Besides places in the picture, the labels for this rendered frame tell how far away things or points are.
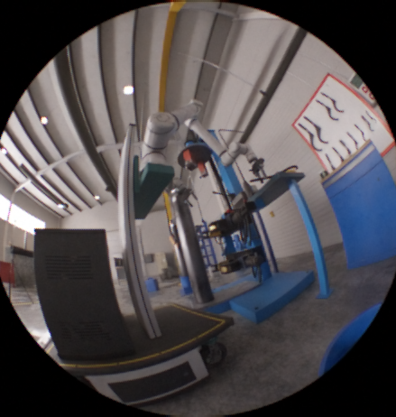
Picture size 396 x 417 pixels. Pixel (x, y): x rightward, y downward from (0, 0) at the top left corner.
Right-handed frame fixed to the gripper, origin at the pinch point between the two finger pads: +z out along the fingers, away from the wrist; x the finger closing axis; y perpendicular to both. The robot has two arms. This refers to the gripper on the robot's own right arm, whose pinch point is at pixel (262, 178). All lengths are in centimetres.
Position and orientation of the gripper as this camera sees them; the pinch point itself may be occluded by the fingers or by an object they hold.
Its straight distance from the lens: 105.7
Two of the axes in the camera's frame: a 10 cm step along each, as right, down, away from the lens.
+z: 2.5, 9.0, -3.5
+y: -9.7, 2.5, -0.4
